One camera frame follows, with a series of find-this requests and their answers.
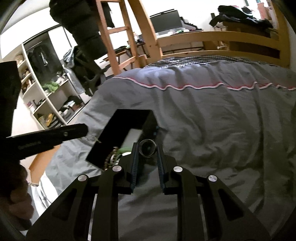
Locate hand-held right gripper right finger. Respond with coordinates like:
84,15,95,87
156,145,271,241

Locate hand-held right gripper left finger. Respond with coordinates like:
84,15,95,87
24,142,140,241

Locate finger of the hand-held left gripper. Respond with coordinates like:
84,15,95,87
6,123,89,160

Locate black ring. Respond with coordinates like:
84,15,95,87
138,139,158,159

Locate green jade bangle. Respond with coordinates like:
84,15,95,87
116,146,133,156

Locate dark bead bracelet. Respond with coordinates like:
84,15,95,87
103,146,121,171

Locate black box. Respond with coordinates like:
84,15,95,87
85,109,163,172

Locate person's left hand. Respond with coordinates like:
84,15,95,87
0,161,36,230

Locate white shelf unit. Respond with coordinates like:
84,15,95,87
15,43,91,131

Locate green cloth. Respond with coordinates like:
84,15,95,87
43,81,60,93

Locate grey duvet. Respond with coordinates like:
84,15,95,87
46,59,296,241

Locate light blue garment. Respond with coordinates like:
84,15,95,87
63,46,84,94

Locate black framed window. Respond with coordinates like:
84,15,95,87
47,25,76,55

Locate black office chair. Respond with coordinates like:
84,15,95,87
74,47,112,97

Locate wooden ladder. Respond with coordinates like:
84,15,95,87
96,0,142,76

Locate black hanging jacket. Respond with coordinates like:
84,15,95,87
49,0,108,55

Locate checkered bed sheet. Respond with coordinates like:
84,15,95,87
143,56,267,69

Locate white desk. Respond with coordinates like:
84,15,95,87
136,28,204,47

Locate black computer monitor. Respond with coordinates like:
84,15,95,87
149,10,184,34

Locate pile of dark clothes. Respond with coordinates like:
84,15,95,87
209,5,278,29

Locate pink box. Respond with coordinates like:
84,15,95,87
257,0,272,20

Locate wooden bed frame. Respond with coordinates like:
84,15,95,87
127,0,292,69

